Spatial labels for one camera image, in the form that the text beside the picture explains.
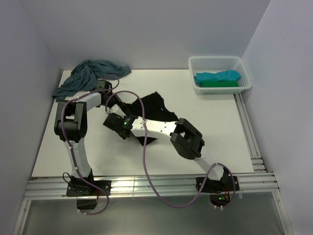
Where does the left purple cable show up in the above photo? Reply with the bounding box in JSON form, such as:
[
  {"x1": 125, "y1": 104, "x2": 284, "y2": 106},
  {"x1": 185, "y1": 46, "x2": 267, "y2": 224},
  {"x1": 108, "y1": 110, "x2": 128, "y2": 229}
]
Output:
[{"x1": 63, "y1": 74, "x2": 120, "y2": 216}]

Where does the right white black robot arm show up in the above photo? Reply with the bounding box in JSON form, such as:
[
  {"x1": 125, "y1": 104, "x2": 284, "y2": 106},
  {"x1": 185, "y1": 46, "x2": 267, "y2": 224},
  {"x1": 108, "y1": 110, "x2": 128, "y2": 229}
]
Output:
[{"x1": 103, "y1": 105, "x2": 229, "y2": 193}]

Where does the purple cable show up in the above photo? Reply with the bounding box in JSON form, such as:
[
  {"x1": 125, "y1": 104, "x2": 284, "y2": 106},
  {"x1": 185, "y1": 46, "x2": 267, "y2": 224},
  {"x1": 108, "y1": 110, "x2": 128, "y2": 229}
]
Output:
[
  {"x1": 63, "y1": 74, "x2": 120, "y2": 216},
  {"x1": 105, "y1": 91, "x2": 237, "y2": 211}
]

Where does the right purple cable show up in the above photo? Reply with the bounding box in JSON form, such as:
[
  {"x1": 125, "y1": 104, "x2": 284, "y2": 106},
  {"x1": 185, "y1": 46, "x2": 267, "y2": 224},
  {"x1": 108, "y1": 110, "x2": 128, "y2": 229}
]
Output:
[{"x1": 105, "y1": 91, "x2": 237, "y2": 211}]

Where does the rolled green t shirt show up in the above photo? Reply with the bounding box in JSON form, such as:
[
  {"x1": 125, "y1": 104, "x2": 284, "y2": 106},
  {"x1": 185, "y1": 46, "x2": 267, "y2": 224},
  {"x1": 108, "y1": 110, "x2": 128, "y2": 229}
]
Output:
[{"x1": 199, "y1": 81, "x2": 239, "y2": 88}]

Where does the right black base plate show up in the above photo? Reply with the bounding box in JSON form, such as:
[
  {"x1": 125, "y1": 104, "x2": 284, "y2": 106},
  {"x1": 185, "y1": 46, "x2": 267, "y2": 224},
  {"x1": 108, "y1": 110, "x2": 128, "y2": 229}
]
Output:
[{"x1": 201, "y1": 175, "x2": 240, "y2": 193}]

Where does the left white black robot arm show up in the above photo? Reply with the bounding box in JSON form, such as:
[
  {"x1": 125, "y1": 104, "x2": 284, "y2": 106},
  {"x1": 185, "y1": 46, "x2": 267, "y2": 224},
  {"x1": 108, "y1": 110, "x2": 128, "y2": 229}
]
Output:
[{"x1": 54, "y1": 79, "x2": 117, "y2": 195}]

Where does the aluminium rail frame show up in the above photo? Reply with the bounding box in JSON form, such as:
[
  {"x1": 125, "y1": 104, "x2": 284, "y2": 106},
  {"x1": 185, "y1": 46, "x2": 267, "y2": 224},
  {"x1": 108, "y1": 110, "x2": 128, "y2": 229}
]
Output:
[{"x1": 12, "y1": 68, "x2": 294, "y2": 235}]

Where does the white plastic basket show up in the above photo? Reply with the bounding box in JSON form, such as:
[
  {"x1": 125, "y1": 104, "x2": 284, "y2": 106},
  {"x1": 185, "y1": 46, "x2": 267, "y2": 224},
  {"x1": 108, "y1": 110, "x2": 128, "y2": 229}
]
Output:
[{"x1": 188, "y1": 56, "x2": 252, "y2": 95}]

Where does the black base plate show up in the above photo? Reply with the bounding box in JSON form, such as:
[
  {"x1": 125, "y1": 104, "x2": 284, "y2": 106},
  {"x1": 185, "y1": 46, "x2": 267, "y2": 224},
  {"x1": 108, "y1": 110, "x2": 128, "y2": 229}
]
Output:
[
  {"x1": 201, "y1": 175, "x2": 240, "y2": 193},
  {"x1": 66, "y1": 180, "x2": 112, "y2": 197}
]

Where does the black t shirt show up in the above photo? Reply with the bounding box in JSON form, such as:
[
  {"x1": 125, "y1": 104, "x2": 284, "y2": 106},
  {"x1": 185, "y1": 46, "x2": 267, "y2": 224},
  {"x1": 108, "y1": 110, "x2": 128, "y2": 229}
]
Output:
[{"x1": 122, "y1": 91, "x2": 179, "y2": 147}]

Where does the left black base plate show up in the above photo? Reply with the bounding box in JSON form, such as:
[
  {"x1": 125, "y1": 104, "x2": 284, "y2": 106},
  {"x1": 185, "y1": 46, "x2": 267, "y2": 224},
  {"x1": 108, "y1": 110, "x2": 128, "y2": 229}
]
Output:
[{"x1": 66, "y1": 180, "x2": 112, "y2": 197}]

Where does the grey blue crumpled t shirt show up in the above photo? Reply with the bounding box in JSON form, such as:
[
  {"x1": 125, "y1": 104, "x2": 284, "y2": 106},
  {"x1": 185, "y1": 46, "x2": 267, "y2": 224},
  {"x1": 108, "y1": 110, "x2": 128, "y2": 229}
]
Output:
[{"x1": 52, "y1": 59, "x2": 132, "y2": 101}]

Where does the rolled turquoise t shirt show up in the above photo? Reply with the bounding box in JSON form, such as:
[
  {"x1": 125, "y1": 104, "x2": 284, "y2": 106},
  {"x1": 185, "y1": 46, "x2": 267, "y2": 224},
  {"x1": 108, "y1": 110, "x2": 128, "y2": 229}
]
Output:
[{"x1": 194, "y1": 70, "x2": 242, "y2": 84}]

